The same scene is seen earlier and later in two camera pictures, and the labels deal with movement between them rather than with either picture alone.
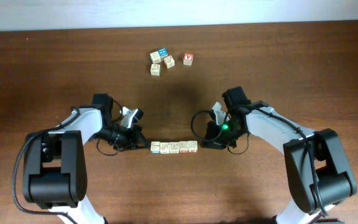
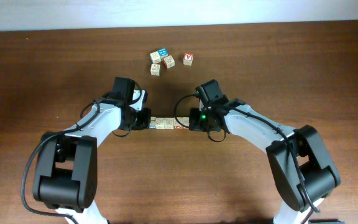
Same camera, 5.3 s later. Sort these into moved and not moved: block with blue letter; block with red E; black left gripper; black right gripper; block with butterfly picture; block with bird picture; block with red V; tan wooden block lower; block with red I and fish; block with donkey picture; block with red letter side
Moved: block with bird picture; block with butterfly picture; black left gripper; black right gripper; block with red I and fish; block with red letter side
Not moved: tan wooden block lower; block with blue letter; block with donkey picture; block with red V; block with red E
